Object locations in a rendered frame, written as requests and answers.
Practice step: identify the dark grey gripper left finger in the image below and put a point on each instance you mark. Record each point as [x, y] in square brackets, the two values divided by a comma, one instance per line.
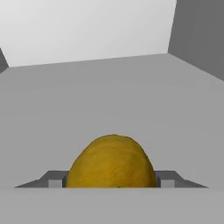
[54, 178]

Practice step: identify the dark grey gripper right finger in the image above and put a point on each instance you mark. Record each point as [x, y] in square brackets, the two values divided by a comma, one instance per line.
[169, 178]

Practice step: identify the yellow lemon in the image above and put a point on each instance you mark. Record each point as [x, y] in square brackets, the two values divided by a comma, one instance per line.
[111, 163]

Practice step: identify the grey fridge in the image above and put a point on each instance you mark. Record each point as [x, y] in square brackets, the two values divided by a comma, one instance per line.
[110, 87]

